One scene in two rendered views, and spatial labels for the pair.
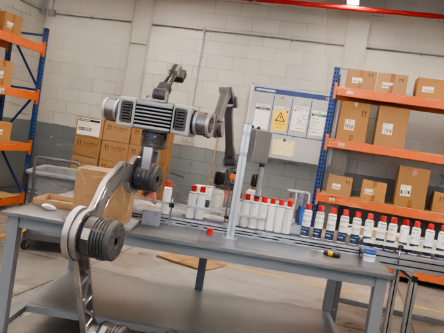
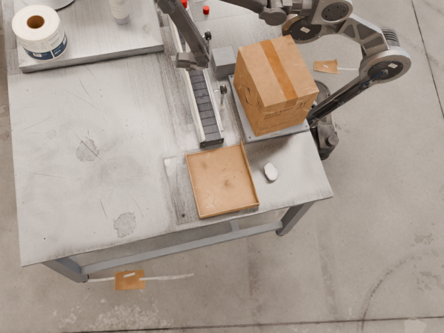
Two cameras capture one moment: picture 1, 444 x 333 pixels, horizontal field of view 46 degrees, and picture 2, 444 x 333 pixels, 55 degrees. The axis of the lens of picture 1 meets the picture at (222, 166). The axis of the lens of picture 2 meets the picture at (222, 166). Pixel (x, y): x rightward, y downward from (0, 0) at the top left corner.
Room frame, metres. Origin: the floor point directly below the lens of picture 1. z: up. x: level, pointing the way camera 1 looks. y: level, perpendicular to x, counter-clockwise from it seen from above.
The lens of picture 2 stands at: (3.48, 1.53, 2.56)
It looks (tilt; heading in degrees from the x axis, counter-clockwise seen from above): 67 degrees down; 245
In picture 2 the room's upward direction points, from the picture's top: 10 degrees clockwise
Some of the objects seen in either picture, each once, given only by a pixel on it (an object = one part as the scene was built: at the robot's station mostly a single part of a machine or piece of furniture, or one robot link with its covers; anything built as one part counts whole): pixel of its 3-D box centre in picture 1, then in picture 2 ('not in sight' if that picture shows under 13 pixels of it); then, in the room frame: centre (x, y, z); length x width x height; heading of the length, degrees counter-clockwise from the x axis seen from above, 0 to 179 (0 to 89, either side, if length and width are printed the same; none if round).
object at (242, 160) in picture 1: (238, 180); not in sight; (3.02, -0.11, 1.16); 0.04 x 0.04 x 0.67; 88
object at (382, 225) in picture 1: (380, 232); not in sight; (3.13, -1.01, 0.98); 0.05 x 0.05 x 0.20
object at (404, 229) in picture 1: (404, 236); not in sight; (3.13, -1.15, 0.98); 0.05 x 0.05 x 0.20
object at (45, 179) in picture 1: (60, 201); not in sight; (5.40, 1.60, 0.48); 0.89 x 0.63 x 0.96; 5
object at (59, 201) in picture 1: (64, 202); (221, 178); (3.19, 0.92, 0.85); 0.30 x 0.26 x 0.04; 88
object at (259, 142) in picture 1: (255, 145); not in sight; (3.07, -0.18, 1.38); 0.17 x 0.10 x 0.19; 143
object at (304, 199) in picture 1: (295, 211); not in sight; (3.24, -0.50, 1.01); 0.14 x 0.13 x 0.26; 88
